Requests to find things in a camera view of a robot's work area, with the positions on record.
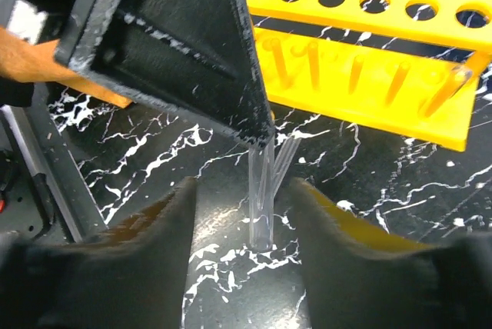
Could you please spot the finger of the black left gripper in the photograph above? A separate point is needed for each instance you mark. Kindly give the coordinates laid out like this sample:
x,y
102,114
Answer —
x,y
192,58

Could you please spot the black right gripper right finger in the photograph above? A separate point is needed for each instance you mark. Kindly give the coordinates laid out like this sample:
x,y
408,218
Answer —
x,y
358,276

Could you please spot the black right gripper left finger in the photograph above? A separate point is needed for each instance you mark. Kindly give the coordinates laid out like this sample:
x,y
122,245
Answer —
x,y
132,275

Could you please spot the glass test tube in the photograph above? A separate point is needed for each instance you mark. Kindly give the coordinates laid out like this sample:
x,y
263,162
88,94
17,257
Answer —
x,y
261,197
458,77

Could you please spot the yellow test tube rack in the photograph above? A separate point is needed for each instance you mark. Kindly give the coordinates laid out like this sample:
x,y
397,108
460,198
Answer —
x,y
371,86

